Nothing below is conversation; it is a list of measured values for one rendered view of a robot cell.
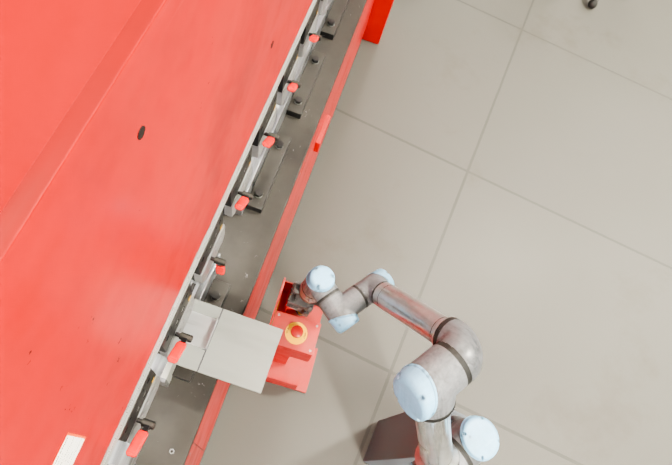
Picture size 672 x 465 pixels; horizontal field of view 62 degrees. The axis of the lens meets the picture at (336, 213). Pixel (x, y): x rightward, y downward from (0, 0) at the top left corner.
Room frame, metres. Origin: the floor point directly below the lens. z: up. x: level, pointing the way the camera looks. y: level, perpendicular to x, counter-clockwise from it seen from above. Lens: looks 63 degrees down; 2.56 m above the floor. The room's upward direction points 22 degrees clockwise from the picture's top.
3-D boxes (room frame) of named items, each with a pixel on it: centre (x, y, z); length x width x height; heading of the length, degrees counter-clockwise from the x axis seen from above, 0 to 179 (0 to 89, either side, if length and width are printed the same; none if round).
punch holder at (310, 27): (1.25, 0.34, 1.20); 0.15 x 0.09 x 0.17; 3
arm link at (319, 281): (0.53, -0.03, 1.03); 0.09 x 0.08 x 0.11; 56
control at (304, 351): (0.48, -0.01, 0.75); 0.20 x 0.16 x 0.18; 5
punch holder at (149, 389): (0.05, 0.27, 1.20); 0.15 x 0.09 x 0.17; 3
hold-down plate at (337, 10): (1.68, 0.30, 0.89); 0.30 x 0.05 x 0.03; 3
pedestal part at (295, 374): (0.48, -0.04, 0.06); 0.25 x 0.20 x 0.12; 95
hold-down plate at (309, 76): (1.28, 0.28, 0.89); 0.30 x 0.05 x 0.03; 3
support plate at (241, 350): (0.28, 0.14, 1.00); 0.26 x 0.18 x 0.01; 93
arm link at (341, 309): (0.49, -0.12, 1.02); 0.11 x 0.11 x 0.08; 56
